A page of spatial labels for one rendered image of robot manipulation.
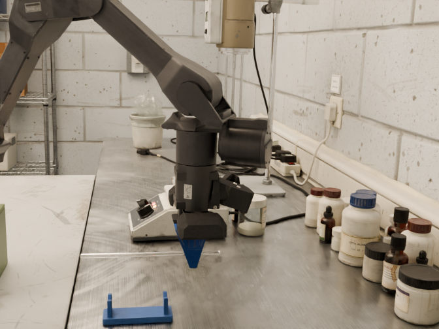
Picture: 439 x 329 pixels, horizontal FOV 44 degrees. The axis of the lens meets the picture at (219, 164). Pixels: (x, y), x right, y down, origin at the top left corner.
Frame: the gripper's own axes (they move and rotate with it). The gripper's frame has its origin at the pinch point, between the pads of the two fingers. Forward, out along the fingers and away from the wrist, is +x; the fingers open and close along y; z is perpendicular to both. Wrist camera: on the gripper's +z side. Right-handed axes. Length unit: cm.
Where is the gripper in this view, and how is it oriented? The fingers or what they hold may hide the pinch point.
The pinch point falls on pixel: (193, 244)
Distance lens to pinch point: 80.2
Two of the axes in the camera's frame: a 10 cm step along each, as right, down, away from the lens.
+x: -0.4, 9.8, 2.1
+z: 9.9, 0.0, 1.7
